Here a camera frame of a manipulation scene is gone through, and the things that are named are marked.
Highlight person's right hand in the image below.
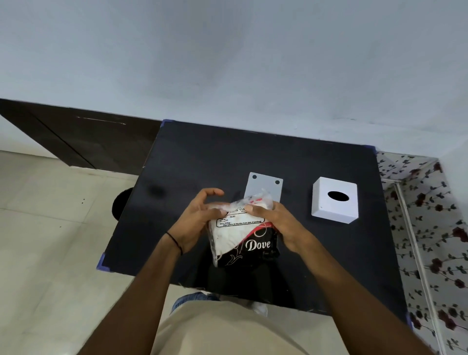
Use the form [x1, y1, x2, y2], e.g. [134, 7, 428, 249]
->
[244, 201, 315, 255]

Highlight person's left hand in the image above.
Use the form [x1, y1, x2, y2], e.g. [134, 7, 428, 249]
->
[166, 188, 227, 255]

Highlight black and white tissue packet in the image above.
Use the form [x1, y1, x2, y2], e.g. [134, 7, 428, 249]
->
[207, 188, 281, 268]

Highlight person's left forearm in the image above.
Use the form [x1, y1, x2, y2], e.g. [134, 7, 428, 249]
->
[78, 234, 183, 355]

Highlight person's right forearm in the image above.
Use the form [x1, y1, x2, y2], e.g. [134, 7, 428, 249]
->
[298, 234, 436, 355]

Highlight white plate with two holes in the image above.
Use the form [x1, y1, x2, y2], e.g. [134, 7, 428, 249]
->
[244, 172, 284, 204]

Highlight black wrist thread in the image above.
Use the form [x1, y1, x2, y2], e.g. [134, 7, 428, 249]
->
[165, 232, 183, 256]

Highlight white tissue box cover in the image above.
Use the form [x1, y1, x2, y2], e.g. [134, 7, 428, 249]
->
[311, 177, 359, 224]

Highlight blue jeans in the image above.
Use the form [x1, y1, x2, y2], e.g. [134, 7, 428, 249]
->
[170, 292, 221, 314]

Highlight black round stool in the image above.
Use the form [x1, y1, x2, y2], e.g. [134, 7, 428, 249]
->
[111, 187, 135, 222]

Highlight beige shirt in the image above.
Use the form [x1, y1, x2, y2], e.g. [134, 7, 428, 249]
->
[151, 299, 308, 355]

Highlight dark brown wooden panel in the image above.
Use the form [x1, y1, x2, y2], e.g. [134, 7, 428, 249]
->
[0, 98, 163, 176]

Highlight floral patterned wall covering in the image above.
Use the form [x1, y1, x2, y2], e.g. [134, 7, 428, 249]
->
[377, 152, 468, 355]

